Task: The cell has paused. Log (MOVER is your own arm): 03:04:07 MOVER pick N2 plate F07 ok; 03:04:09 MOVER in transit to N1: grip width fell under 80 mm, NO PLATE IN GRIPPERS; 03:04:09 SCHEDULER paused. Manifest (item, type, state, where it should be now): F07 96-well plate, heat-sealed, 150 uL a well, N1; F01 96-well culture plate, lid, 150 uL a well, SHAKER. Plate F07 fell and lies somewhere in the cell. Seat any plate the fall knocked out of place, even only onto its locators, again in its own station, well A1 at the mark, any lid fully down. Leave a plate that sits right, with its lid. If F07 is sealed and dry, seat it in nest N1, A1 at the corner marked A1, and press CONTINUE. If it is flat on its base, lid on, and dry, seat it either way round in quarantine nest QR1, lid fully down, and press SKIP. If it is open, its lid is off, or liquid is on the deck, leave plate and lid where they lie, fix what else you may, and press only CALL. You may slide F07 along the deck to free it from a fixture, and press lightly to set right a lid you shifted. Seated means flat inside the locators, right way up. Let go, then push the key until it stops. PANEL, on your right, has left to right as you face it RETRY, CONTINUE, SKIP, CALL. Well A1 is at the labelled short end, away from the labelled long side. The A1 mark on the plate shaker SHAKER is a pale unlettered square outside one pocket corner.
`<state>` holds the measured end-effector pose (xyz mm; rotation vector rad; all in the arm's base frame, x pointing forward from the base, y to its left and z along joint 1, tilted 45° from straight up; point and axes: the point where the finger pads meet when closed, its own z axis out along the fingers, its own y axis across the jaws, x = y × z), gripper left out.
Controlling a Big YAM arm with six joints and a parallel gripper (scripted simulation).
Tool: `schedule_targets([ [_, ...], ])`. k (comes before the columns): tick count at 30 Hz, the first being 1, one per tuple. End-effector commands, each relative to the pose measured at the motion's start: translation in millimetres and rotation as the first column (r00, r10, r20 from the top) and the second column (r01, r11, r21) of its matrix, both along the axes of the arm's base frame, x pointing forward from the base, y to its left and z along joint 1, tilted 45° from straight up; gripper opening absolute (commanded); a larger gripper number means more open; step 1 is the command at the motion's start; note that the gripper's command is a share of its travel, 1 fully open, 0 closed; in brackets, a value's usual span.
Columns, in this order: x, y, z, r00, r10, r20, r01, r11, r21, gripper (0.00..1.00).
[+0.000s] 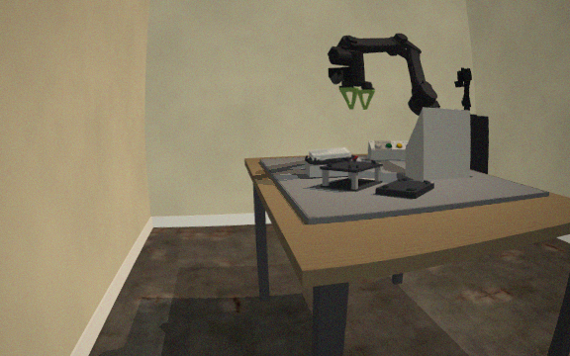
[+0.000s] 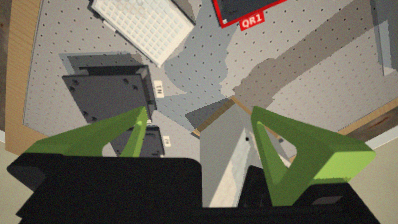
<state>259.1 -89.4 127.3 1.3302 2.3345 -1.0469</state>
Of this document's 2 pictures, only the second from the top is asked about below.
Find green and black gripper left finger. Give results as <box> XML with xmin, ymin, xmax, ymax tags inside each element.
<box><xmin>23</xmin><ymin>106</ymin><xmax>148</xmax><ymax>157</ymax></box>

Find cream label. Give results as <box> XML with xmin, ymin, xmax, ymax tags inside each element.
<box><xmin>163</xmin><ymin>136</ymin><xmax>171</xmax><ymax>146</ymax></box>
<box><xmin>154</xmin><ymin>80</ymin><xmax>164</xmax><ymax>98</ymax></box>

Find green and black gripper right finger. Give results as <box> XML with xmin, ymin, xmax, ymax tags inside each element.
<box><xmin>251</xmin><ymin>106</ymin><xmax>376</xmax><ymax>206</ymax></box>

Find white button panel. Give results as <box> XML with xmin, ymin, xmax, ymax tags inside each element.
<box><xmin>374</xmin><ymin>0</ymin><xmax>398</xmax><ymax>76</ymax></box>

